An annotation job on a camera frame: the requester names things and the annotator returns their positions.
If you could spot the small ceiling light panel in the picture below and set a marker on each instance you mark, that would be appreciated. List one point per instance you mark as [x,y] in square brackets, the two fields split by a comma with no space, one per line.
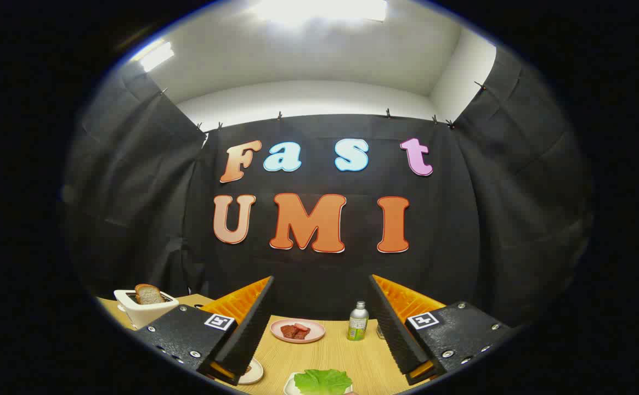
[157,56]

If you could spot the red sausage slice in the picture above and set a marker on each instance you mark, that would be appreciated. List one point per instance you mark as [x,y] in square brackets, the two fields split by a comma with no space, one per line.
[301,327]

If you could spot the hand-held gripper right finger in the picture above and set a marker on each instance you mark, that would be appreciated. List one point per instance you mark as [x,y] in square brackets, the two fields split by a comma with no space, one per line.
[396,340]

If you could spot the green drink bottle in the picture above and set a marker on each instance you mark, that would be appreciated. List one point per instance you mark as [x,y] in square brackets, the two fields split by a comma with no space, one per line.
[357,323]

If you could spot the brown meat slice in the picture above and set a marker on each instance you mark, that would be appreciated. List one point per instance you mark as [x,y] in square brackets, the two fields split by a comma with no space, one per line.
[289,332]

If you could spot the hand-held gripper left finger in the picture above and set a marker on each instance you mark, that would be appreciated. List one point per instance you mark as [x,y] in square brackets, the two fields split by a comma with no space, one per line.
[250,334]

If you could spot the white toaster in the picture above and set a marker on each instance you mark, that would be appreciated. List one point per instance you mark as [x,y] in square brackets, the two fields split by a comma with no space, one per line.
[146,314]

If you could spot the black backdrop cloth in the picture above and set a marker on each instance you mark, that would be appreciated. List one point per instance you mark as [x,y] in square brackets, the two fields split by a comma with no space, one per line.
[319,274]

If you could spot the green lettuce leaf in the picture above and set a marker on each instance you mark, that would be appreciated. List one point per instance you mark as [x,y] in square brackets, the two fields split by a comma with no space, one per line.
[322,381]

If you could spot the large ceiling light panel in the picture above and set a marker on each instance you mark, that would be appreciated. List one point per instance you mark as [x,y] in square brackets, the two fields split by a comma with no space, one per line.
[319,10]

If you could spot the white round plate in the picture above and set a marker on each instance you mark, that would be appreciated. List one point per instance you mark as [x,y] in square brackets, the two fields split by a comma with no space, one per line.
[256,374]

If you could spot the toasted white bread slice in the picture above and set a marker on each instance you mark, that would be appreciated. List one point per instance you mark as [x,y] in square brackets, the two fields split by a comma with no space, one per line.
[148,295]

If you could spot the white rounded square plate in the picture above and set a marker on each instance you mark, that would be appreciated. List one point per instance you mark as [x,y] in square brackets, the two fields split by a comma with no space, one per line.
[288,386]

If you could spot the pink plate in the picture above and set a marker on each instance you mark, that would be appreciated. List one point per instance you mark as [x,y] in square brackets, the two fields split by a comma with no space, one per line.
[315,329]

